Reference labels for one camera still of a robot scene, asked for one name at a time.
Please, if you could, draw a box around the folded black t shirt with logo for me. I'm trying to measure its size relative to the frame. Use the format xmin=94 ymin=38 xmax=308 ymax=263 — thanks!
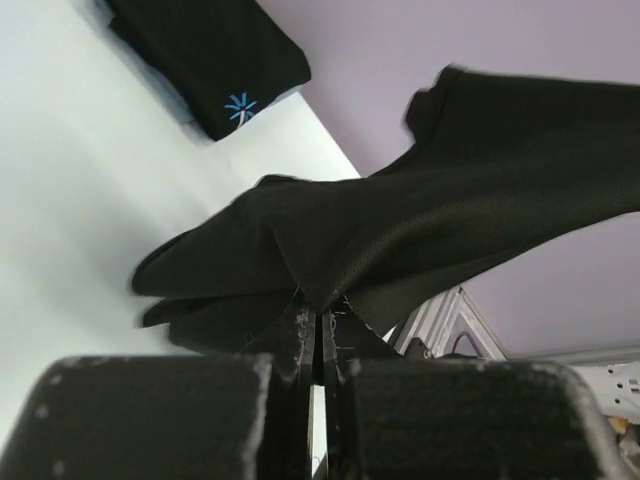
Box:
xmin=107 ymin=0 xmax=312 ymax=141

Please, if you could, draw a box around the aluminium frame rail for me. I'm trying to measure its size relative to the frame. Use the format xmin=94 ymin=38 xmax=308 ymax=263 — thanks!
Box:
xmin=385 ymin=286 xmax=639 ymax=366

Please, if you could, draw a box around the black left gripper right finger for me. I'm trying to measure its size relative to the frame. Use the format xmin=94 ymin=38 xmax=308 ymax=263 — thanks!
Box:
xmin=322 ymin=310 xmax=628 ymax=479

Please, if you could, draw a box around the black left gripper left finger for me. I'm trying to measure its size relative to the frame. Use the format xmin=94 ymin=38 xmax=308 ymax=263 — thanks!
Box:
xmin=13 ymin=306 xmax=315 ymax=479

